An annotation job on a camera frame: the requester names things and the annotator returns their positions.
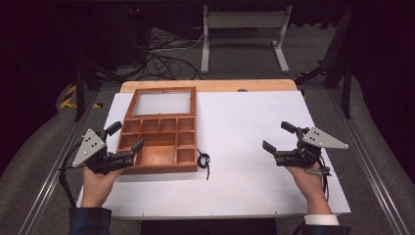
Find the black equipment tower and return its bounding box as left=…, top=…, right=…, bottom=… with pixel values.
left=124, top=4, right=154, bottom=67

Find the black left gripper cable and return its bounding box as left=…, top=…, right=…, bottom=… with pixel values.
left=57, top=143, right=83, bottom=209

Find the bundle of floor cables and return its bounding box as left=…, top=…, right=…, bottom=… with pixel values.
left=142, top=30, right=204, bottom=81

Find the white table sheet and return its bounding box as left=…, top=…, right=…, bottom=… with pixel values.
left=75, top=90, right=352, bottom=220

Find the wooden compartment box with lid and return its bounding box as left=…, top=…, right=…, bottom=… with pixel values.
left=115, top=85, right=200, bottom=176

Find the black tripod stand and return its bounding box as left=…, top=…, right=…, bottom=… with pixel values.
left=66, top=9, right=125, bottom=122

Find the person's right hand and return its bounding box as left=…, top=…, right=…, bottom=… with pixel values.
left=286, top=164, right=328, bottom=199

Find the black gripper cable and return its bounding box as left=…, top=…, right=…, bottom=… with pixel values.
left=57, top=143, right=83, bottom=209
left=317, top=156, right=333, bottom=202

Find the yellow black hazard tape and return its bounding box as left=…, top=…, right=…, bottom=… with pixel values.
left=59, top=84, right=104, bottom=110

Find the black cord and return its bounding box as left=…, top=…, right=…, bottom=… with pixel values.
left=196, top=148, right=211, bottom=181

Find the aluminium floor rail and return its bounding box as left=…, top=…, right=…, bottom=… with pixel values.
left=327, top=87, right=411, bottom=235
left=17, top=91, right=101, bottom=235

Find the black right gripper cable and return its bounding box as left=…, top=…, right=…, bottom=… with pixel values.
left=317, top=156, right=333, bottom=202

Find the person's left hand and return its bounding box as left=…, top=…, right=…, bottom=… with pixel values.
left=81, top=165, right=125, bottom=198

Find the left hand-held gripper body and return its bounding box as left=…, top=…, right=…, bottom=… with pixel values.
left=71, top=128, right=137, bottom=175

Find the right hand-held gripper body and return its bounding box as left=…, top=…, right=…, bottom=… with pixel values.
left=273, top=126, right=350, bottom=172

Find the white metal stand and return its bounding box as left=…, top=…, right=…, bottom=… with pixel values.
left=200, top=5, right=294, bottom=74

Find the black angled stand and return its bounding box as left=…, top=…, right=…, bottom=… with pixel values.
left=295, top=5, right=356, bottom=120

